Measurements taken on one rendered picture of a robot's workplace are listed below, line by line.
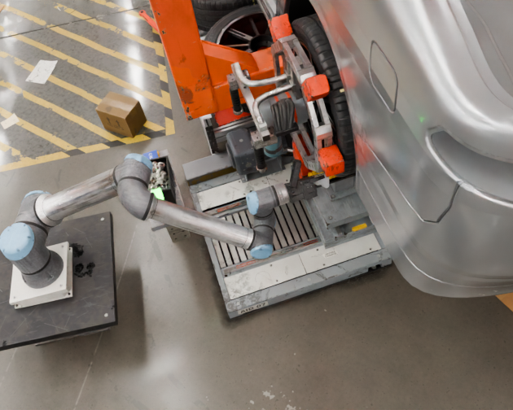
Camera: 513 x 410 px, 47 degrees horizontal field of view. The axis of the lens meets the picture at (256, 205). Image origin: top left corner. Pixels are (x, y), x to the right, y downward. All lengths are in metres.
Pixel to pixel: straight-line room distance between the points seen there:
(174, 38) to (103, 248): 1.03
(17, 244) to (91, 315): 0.44
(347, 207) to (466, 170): 1.43
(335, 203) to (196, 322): 0.88
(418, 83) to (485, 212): 0.36
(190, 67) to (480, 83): 1.60
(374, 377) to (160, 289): 1.12
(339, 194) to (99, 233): 1.18
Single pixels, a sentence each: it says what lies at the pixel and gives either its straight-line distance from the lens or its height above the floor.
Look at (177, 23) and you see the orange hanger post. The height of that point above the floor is 1.08.
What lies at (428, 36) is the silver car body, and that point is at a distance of 1.48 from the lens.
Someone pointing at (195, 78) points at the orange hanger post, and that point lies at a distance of 2.77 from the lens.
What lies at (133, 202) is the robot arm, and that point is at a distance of 2.29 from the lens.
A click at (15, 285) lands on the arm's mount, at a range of 2.90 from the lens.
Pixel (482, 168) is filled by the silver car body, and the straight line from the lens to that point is 1.53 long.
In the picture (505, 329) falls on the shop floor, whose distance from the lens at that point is 2.93.
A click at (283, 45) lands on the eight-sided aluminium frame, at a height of 1.12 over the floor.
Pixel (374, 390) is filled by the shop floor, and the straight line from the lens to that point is 2.74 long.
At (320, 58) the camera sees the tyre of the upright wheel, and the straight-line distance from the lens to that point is 2.19.
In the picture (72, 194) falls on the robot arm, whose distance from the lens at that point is 2.58.
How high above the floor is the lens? 2.61
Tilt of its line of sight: 55 degrees down
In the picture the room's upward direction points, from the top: 12 degrees counter-clockwise
